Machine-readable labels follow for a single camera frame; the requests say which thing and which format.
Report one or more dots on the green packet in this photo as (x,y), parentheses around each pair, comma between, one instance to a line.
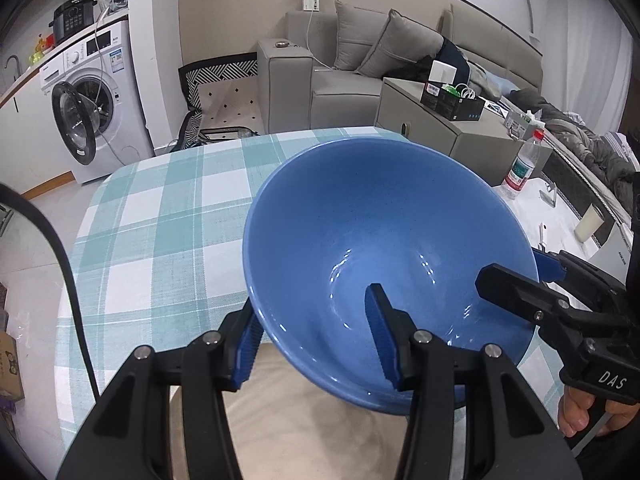
(449,90)

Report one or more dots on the metal sink faucet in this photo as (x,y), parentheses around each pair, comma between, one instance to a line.
(12,66)

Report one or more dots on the clear black-trimmed bag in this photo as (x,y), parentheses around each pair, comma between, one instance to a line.
(227,133)

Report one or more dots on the small white handheld tool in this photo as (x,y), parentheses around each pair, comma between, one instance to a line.
(543,236)

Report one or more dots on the white marble table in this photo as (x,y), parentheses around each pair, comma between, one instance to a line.
(530,215)

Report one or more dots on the printed cardboard box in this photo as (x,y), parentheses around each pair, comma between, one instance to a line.
(11,365)

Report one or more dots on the black pressure cooker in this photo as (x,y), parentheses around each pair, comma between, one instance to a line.
(75,15)

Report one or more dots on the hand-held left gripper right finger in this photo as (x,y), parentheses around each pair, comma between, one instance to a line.
(382,340)

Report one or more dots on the person's right hand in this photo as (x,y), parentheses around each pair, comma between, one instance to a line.
(575,412)

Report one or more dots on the black white patterned rug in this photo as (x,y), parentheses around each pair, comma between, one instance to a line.
(225,95)

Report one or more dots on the small metal stand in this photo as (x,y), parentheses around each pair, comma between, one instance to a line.
(549,196)

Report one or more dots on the open black box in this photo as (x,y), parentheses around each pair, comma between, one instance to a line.
(450,107)

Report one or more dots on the grey bedside cabinet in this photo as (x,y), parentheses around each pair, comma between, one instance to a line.
(435,135)

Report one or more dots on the grey duvet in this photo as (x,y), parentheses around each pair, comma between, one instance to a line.
(580,135)

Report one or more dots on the person's right forearm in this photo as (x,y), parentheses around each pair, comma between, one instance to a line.
(617,455)

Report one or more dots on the white flat box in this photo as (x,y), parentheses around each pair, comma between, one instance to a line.
(442,72)

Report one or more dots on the grey sofa cushion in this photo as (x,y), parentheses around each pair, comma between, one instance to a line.
(405,45)
(357,35)

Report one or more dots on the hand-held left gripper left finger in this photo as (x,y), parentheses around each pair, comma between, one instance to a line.
(246,355)

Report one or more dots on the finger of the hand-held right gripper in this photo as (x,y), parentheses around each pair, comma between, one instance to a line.
(550,266)
(505,285)

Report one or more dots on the clear plastic water bottle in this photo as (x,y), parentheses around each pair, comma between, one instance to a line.
(522,165)

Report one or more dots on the grey sofa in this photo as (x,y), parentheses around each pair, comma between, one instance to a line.
(290,90)

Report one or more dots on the white cabinet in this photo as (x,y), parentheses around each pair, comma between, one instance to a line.
(35,130)

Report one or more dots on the white washing machine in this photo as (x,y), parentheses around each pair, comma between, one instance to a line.
(120,95)

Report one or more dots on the white cup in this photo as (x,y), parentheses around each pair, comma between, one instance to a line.
(589,224)

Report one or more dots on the blue bowl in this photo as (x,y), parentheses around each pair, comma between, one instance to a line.
(380,230)

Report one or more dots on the dark clothing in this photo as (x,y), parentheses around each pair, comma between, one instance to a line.
(450,57)

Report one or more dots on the small round metal object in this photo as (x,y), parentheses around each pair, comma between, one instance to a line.
(282,43)

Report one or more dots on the printed leaflet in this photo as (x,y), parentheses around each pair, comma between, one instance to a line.
(494,108)

